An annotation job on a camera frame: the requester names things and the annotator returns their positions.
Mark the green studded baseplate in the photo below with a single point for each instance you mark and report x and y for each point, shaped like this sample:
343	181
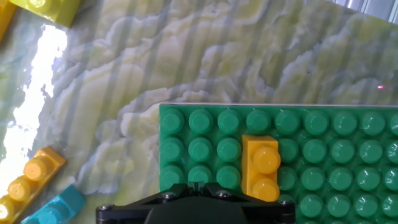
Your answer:
311	155

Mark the lime square block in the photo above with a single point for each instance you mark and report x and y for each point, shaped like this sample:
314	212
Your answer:
53	9

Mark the yellow four-stud block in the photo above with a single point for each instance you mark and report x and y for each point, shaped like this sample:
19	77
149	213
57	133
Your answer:
31	179

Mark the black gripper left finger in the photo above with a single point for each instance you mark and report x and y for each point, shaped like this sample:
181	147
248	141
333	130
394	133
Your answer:
136	209

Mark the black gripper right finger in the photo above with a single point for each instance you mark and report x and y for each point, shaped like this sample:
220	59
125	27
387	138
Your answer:
267	212

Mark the green marble pattern mat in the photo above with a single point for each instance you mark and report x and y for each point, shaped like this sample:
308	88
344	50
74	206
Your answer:
186	62

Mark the orange single-stud block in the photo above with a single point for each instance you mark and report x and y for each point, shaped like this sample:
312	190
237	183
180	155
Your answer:
259	168

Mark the orange four-stud block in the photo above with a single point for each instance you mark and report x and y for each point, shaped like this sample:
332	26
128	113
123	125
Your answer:
4	17

